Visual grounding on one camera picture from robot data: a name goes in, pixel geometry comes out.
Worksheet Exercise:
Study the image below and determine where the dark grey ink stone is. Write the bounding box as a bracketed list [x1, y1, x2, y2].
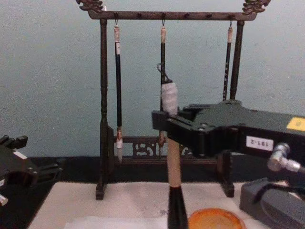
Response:
[239, 177, 305, 229]

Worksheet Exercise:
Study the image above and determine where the black brush with white lettering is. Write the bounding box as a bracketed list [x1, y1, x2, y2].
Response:
[222, 26, 234, 101]

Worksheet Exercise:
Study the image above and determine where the white paper sheet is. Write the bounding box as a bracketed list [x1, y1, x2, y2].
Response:
[63, 215, 169, 229]

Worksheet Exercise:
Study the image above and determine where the white felt mat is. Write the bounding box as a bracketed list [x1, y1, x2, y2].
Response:
[28, 180, 305, 229]

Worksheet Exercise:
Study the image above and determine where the large tan-handled calligraphy brush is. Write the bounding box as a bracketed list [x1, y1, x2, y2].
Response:
[156, 63, 190, 229]

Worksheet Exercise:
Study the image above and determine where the dark carved wooden brush rack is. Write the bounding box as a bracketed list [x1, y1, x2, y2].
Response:
[76, 0, 271, 201]

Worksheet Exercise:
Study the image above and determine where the thin black brush brown ferrule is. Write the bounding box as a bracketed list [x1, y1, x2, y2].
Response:
[159, 25, 167, 158]

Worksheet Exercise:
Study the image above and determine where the orange round dish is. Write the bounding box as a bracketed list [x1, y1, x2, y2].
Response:
[188, 208, 246, 229]

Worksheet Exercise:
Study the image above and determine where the dark cable with silver plug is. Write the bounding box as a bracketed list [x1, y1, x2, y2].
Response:
[254, 142, 305, 203]

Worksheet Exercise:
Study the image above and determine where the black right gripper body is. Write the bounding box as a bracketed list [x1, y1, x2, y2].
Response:
[183, 100, 305, 167]

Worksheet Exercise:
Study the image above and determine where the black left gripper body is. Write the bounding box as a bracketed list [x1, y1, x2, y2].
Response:
[0, 146, 39, 189]

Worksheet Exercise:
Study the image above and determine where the black table cloth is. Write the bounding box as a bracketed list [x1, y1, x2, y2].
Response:
[0, 155, 305, 229]

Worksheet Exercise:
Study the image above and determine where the black brush with white bristles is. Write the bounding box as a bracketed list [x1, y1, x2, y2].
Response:
[113, 25, 124, 163]

